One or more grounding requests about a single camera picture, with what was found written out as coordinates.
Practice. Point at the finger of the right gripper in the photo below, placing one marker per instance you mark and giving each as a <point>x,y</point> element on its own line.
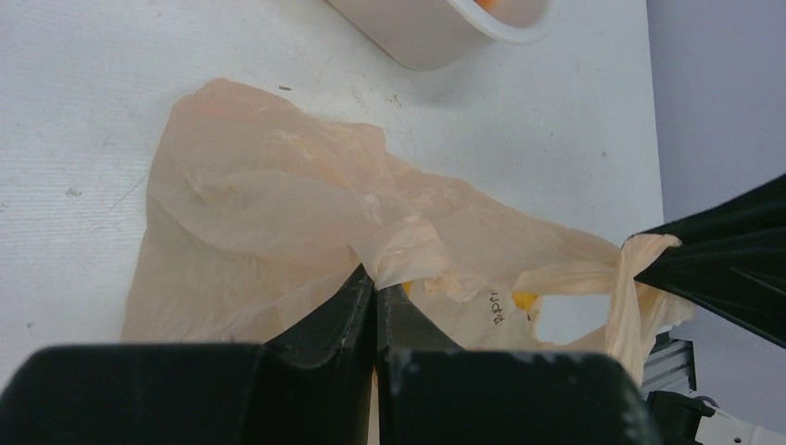
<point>731,260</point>

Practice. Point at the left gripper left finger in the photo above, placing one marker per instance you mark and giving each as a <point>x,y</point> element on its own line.
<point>308,385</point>

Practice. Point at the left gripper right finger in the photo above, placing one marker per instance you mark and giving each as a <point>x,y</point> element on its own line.
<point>431,391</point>

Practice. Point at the orange translucent plastic bag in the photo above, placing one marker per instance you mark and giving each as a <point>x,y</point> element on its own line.
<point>257,213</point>

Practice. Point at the white plastic tub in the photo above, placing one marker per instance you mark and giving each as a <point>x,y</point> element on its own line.
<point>426,35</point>

